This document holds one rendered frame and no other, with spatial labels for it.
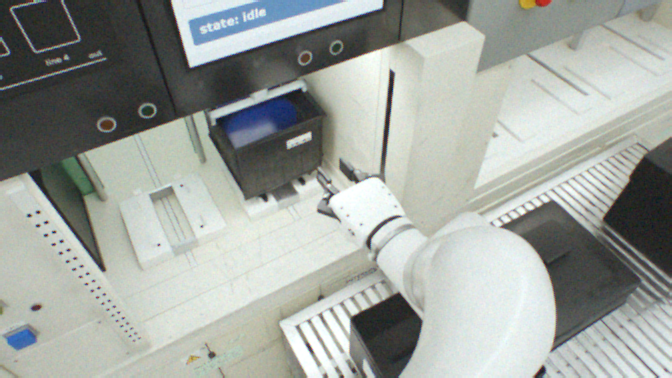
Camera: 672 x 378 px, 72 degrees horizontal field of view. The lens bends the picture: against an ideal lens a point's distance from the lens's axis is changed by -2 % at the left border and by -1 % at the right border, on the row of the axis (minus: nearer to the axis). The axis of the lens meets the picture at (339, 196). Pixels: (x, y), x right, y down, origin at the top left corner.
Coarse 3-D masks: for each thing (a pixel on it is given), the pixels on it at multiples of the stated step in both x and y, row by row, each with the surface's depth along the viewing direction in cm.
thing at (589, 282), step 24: (528, 216) 119; (552, 216) 119; (528, 240) 114; (552, 240) 114; (576, 240) 114; (552, 264) 110; (576, 264) 110; (600, 264) 110; (624, 264) 110; (576, 288) 106; (600, 288) 106; (624, 288) 106; (576, 312) 102; (600, 312) 105
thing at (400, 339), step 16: (384, 304) 98; (400, 304) 102; (352, 320) 94; (368, 320) 99; (384, 320) 104; (400, 320) 110; (416, 320) 111; (352, 336) 97; (368, 336) 106; (384, 336) 108; (400, 336) 108; (416, 336) 108; (352, 352) 102; (368, 352) 90; (384, 352) 106; (400, 352) 103; (368, 368) 94; (384, 368) 103; (400, 368) 103; (544, 368) 87
